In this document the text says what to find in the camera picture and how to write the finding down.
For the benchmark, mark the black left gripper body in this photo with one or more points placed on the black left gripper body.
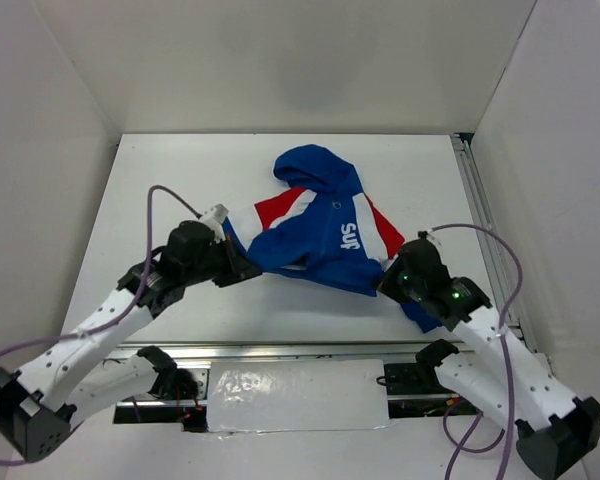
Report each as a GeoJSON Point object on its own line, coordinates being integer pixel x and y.
{"type": "Point", "coordinates": [211, 266]}

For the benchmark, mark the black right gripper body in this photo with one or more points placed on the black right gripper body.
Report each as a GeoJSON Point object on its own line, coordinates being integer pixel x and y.
{"type": "Point", "coordinates": [397, 283]}

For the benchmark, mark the blue white red jacket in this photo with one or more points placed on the blue white red jacket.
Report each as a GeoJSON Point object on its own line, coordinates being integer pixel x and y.
{"type": "Point", "coordinates": [323, 228]}

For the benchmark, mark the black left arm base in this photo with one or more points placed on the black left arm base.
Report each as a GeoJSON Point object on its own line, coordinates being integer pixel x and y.
{"type": "Point", "coordinates": [184, 405]}

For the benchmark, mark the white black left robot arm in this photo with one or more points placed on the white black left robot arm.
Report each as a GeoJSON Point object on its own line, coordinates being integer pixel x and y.
{"type": "Point", "coordinates": [43, 402]}

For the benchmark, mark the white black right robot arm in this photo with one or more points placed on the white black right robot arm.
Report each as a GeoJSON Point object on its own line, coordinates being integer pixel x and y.
{"type": "Point", "coordinates": [550, 427]}

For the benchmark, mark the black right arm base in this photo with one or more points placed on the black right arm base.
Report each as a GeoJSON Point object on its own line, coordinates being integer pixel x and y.
{"type": "Point", "coordinates": [413, 392]}

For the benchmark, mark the aluminium side rail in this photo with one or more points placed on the aluminium side rail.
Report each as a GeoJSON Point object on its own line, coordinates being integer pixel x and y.
{"type": "Point", "coordinates": [499, 265]}

